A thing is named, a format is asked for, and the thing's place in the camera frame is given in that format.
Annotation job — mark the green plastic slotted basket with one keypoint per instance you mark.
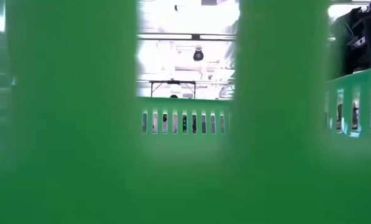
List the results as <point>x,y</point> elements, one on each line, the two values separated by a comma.
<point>185,180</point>

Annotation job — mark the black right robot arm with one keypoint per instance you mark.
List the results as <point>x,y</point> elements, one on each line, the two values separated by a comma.
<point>353,40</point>

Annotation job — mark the person's head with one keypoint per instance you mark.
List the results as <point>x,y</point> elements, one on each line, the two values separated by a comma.
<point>174,96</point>

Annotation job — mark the black background table frame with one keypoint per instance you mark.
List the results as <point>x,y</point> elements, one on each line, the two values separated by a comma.
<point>173,82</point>

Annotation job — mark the black hanging round camera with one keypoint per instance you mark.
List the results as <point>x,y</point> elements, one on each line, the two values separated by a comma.
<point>198,55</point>

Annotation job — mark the black overhead frame bar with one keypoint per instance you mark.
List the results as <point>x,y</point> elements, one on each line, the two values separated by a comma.
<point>185,36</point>

